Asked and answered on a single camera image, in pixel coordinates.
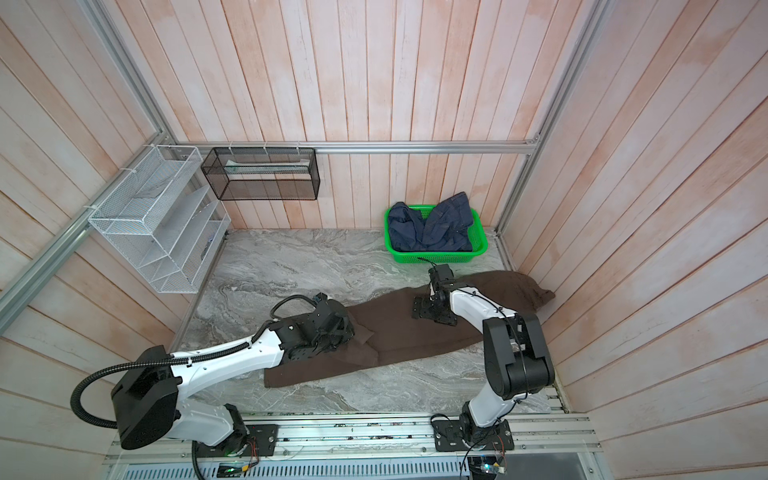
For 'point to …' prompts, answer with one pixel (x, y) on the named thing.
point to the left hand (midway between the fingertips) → (357, 332)
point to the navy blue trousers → (445, 229)
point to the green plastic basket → (479, 241)
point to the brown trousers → (384, 330)
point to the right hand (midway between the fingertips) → (428, 313)
